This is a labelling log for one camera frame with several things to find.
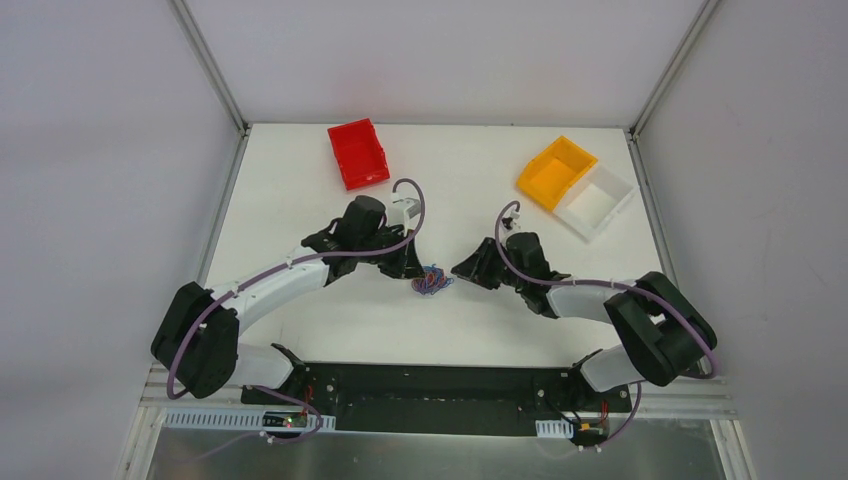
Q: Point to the white cable duct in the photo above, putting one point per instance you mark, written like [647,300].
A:
[554,429]
[276,421]

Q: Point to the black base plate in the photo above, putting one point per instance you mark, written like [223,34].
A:
[439,399]

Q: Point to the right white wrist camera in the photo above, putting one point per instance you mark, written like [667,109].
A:
[509,223]

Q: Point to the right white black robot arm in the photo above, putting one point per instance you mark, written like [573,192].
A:
[661,335]

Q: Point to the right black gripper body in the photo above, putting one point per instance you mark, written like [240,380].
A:
[489,264]

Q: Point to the left white cable duct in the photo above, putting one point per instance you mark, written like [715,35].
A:
[276,421]

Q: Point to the red plastic bin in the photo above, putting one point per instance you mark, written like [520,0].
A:
[359,155]

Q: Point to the white plastic bin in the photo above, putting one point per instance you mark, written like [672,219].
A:
[596,198]

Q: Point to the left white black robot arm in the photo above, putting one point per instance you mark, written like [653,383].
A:
[198,340]

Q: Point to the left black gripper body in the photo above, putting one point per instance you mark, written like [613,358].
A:
[398,256]

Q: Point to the right white cable duct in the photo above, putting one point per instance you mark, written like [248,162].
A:
[554,429]

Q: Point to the yellow plastic bin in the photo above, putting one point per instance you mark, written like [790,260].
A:
[552,173]

